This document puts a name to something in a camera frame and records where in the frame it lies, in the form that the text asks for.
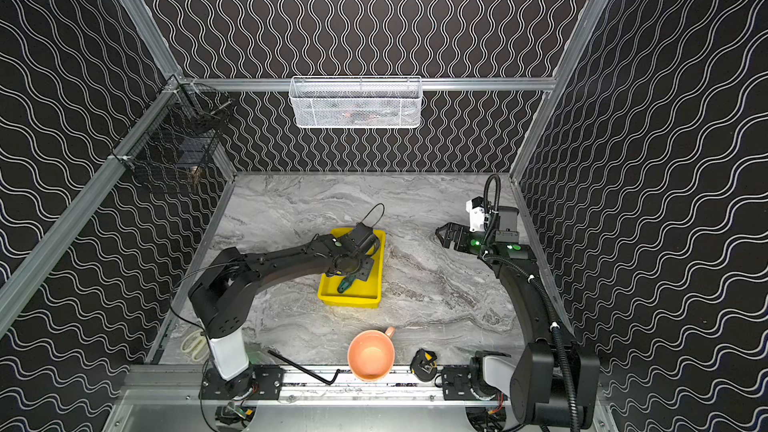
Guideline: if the green handled screwdriver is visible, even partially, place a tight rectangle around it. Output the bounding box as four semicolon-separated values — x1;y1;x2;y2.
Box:
337;275;356;294

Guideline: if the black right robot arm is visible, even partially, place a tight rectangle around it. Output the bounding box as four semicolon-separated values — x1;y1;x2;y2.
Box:
435;223;600;431

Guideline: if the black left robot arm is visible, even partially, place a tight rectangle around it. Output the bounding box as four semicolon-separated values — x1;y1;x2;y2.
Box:
188;223;383;381

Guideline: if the yellow plastic bin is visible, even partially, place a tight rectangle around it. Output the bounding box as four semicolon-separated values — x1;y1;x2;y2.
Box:
317;230;387;309

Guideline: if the pink ceramic mug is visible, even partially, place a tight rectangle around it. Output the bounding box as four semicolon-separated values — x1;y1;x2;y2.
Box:
347;327;396;382

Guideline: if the black allen key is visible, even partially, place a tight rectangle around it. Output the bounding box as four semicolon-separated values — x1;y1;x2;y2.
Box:
267;349;341;386

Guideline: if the black yellow tape measure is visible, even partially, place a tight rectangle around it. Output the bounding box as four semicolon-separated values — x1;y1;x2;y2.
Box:
409;348;438;382

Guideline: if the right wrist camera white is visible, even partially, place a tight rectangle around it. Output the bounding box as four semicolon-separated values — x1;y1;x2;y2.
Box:
466;196;488;232

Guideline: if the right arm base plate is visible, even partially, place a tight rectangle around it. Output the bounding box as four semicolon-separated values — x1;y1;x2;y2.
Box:
438;365;509;402

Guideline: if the white mesh wall basket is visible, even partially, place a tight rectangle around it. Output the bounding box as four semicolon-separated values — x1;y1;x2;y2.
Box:
289;76;424;129

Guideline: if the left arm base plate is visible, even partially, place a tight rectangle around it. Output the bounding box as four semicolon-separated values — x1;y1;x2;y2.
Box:
199;365;285;401

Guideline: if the black wire wall basket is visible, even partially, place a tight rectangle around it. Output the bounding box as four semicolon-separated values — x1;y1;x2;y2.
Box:
118;84;233;195

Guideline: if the aluminium front rail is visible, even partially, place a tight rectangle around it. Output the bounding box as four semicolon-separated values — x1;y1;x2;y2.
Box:
120;364;497;407

